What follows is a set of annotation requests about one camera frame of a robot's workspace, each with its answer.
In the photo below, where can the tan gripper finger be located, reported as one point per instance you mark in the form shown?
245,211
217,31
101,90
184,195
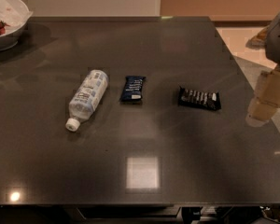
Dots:
259,111
268,87

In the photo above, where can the black rxbar chocolate wrapper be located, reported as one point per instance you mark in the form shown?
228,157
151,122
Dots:
199,99

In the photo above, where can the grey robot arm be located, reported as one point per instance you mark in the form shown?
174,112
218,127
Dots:
272,52

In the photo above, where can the blue rxbar blueberry wrapper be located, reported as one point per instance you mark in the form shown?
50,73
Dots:
132,90

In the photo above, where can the clear plastic water bottle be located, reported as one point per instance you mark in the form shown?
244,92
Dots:
86,99

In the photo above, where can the white napkin in bowl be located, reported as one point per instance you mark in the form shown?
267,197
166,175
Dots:
14,12

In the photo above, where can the white bowl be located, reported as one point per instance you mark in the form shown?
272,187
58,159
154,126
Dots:
11,37

